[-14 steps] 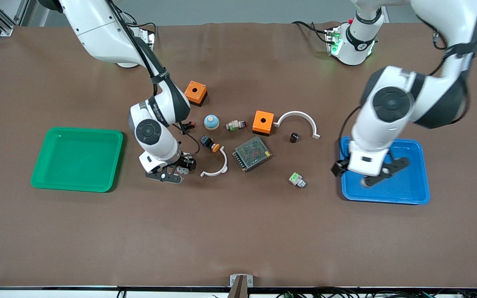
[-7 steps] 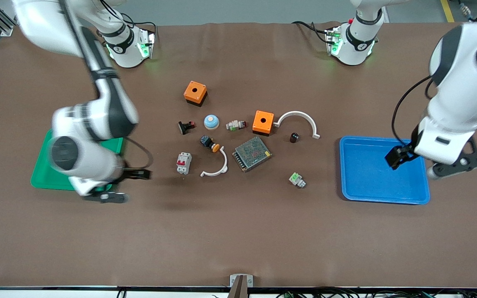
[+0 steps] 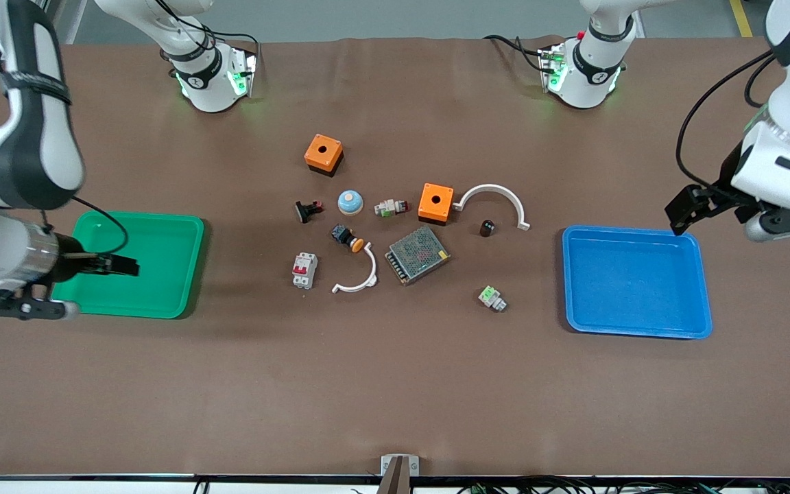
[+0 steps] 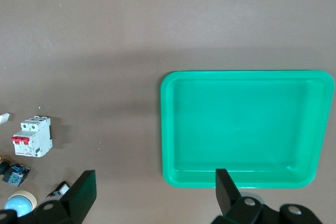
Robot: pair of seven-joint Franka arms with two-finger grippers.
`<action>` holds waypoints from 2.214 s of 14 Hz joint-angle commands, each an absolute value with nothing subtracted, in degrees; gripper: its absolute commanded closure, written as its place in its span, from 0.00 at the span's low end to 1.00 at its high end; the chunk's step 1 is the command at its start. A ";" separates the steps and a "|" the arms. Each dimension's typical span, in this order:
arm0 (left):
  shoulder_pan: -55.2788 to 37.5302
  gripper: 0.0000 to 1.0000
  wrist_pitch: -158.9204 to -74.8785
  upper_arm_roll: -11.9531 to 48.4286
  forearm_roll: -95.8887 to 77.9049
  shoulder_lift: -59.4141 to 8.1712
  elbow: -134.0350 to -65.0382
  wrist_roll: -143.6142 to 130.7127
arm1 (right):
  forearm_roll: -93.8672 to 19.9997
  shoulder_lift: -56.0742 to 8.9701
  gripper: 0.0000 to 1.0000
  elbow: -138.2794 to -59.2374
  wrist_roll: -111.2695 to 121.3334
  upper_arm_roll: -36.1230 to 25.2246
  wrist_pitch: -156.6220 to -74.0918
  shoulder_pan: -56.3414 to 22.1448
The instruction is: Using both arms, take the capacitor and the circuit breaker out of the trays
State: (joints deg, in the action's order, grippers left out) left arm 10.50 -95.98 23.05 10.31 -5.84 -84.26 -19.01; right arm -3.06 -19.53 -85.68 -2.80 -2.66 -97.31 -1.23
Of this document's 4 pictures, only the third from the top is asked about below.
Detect white red circuit breaker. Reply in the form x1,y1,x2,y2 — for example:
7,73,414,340
291,252,318,290

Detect green plastic tray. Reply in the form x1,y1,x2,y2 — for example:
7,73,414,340
51,211,205,320

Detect blue plastic tray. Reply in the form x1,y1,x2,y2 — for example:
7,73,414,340
562,225,713,340

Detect green grey contact block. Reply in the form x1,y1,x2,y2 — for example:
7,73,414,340
478,285,508,313

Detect black orange push button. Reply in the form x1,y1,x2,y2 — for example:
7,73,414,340
331,224,366,253

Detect orange box with black base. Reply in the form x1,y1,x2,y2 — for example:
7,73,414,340
418,183,455,226
304,134,345,178

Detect perforated metal power supply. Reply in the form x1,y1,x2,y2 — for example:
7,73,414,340
385,226,451,286

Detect black cable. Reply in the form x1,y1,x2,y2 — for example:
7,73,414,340
42,196,130,256
675,49,776,189
483,34,548,73
155,0,260,69

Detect large white curved bracket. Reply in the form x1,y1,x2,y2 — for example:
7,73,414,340
453,184,531,231

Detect small white curved bracket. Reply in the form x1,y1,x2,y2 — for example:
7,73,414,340
331,245,379,294

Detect tangled black cables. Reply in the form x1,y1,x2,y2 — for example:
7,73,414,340
457,475,790,494

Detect metal bracket at table edge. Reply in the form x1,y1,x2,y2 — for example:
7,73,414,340
378,454,420,494

